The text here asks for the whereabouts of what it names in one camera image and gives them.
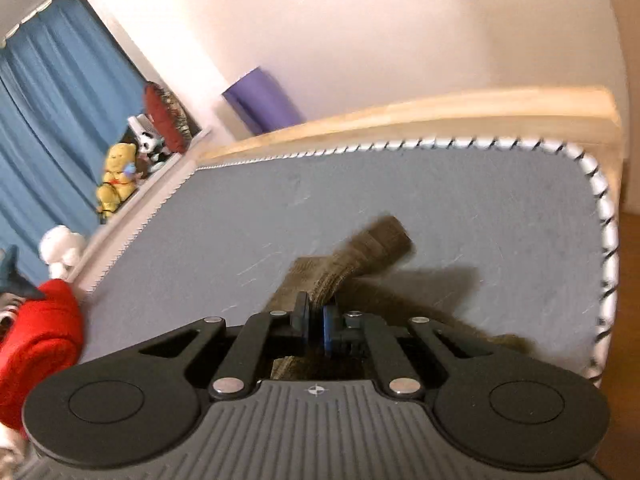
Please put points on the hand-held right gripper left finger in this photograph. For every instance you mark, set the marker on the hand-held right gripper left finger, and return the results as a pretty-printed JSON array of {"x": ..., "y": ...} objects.
[{"x": 301, "y": 320}]

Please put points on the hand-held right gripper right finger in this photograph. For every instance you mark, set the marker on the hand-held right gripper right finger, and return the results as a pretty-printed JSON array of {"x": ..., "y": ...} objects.
[{"x": 329, "y": 330}]

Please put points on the grey mattress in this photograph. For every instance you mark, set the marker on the grey mattress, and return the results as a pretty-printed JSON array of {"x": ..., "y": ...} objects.
[{"x": 400, "y": 185}]

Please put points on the white window sill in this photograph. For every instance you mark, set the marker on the white window sill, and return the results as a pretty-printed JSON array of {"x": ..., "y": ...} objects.
[{"x": 145, "y": 195}]

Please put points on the purple yoga mat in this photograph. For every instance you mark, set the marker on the purple yoga mat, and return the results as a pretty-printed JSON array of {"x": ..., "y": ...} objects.
[{"x": 262, "y": 102}]

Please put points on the panda plush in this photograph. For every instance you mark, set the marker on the panda plush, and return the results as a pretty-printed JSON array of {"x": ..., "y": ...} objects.
[{"x": 150, "y": 147}]

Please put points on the yellow bear plush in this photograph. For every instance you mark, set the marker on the yellow bear plush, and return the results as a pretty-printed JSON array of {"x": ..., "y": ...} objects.
[{"x": 119, "y": 175}]

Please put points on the dark red cushion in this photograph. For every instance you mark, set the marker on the dark red cushion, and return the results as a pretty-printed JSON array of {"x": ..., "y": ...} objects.
[{"x": 165, "y": 115}]

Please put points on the white plush toy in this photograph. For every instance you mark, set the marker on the white plush toy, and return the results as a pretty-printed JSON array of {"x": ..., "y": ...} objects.
[{"x": 62, "y": 247}]

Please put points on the red folded quilt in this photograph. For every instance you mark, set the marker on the red folded quilt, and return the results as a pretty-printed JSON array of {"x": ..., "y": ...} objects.
[{"x": 45, "y": 340}]

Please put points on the blue shark plush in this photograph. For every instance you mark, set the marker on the blue shark plush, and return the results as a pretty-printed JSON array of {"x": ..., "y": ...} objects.
[{"x": 15, "y": 275}]

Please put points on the blue curtain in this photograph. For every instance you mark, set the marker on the blue curtain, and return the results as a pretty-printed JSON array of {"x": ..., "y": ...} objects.
[{"x": 60, "y": 110}]

